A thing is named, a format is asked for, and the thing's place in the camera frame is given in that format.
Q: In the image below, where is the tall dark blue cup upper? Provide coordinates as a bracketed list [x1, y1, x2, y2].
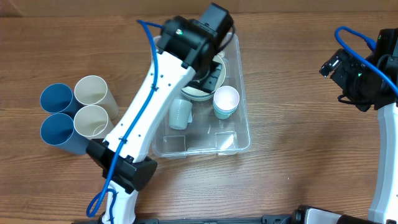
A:
[40, 83, 83, 118]

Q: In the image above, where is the small light blue cup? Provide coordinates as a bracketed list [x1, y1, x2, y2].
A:
[213, 104, 236, 119]

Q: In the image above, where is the tall dark blue cup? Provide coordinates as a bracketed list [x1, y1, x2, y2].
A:
[40, 113, 89, 155]
[40, 83, 83, 118]

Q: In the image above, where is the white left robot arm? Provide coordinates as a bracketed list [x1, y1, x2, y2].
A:
[86, 16, 234, 223]

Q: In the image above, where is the tall dark blue cup lower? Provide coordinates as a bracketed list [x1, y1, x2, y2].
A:
[40, 113, 89, 155]

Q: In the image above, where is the beige bowl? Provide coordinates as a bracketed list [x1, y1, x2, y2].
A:
[182, 52, 227, 98]

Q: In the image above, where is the blue-rimmed bowl underneath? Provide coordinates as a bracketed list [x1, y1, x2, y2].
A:
[181, 89, 214, 101]

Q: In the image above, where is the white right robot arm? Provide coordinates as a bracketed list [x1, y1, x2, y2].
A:
[320, 26, 397, 223]

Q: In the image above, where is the clear plastic storage bin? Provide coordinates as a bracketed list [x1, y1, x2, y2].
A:
[152, 32, 251, 159]

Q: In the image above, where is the tall beige cup lower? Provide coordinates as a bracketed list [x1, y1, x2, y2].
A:
[73, 105, 114, 139]

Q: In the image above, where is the tall beige cup upper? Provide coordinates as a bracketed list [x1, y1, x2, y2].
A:
[74, 75, 119, 119]

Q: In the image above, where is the small pink cup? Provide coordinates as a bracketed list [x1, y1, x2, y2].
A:
[213, 86, 240, 113]

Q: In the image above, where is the small grey cup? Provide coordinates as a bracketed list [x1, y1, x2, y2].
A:
[169, 99, 193, 130]

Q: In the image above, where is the tall beige cup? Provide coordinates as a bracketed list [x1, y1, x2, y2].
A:
[74, 75, 119, 119]
[73, 105, 114, 139]

